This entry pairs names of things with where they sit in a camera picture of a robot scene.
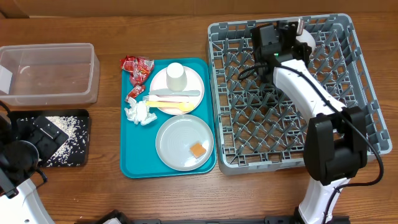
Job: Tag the orange sponge cube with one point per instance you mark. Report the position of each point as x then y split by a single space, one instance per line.
197 150

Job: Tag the crumpled white napkin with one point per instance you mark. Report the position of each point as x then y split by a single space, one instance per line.
138 112

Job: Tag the white paper cup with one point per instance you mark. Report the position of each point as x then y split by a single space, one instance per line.
176 77

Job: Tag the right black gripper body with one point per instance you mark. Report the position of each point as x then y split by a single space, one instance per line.
304 51

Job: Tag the small red sauce packet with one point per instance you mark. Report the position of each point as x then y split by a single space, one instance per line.
137 90

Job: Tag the clear plastic bin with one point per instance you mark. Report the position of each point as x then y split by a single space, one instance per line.
49 74

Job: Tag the teal plastic tray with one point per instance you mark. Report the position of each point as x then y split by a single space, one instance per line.
139 158

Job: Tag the small grey bowl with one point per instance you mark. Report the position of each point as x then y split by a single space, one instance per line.
306 38

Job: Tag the grey dishwasher rack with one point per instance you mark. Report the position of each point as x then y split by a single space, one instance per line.
258 129

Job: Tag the white round plate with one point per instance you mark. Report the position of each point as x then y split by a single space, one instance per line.
194 82

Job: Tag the light blue plastic knife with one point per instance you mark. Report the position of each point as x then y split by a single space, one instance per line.
175 93

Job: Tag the black plastic bin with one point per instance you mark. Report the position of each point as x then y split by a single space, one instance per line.
35 113

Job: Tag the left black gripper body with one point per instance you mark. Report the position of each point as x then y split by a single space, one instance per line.
45 146

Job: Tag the grey round plate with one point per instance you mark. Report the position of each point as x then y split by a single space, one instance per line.
177 135

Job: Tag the white rice grains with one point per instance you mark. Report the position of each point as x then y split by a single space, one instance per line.
74 152

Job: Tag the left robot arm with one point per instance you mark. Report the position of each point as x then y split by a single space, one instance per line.
22 152

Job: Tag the large red snack wrapper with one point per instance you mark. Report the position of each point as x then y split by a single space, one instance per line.
139 68

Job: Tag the yellow plastic spoon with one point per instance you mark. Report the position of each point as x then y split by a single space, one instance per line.
183 106

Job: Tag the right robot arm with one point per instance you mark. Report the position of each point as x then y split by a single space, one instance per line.
334 148

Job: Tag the white plastic fork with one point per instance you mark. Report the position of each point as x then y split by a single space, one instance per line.
177 99

